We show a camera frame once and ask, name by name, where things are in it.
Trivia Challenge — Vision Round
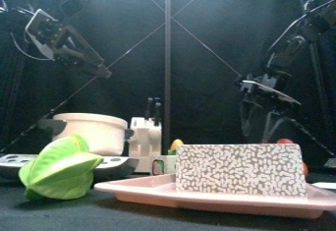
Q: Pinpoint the red toy tomato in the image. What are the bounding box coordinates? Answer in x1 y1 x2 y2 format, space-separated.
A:
276 138 309 178

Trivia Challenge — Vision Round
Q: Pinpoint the grey white patterned box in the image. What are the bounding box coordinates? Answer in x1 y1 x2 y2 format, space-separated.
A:
174 143 308 199

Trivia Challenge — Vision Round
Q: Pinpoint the yellow toy vegetable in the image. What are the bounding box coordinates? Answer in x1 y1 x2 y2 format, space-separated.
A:
166 138 185 156

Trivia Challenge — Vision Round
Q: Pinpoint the white toy pot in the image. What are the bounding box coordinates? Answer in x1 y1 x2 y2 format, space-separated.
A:
38 111 133 157

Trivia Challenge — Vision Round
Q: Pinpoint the flat white object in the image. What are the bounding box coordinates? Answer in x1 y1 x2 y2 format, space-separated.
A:
310 181 336 191

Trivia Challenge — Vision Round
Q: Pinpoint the small white toy cup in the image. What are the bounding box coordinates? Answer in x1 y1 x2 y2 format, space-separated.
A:
150 154 178 177

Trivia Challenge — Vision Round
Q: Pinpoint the white toy knife block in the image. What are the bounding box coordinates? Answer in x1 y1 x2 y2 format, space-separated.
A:
126 116 164 174

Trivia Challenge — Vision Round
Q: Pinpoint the grey toy stove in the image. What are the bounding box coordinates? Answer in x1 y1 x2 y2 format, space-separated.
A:
0 152 140 183

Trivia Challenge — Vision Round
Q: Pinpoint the pink plastic tray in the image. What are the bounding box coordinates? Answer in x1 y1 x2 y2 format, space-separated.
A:
93 172 336 220

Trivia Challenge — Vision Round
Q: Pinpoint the vertical metal frame pole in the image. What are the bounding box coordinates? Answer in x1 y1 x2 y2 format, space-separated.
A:
162 0 173 155

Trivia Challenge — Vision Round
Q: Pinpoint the black toy knife handle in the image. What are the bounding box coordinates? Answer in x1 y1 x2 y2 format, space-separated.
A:
152 96 164 127
144 96 154 121

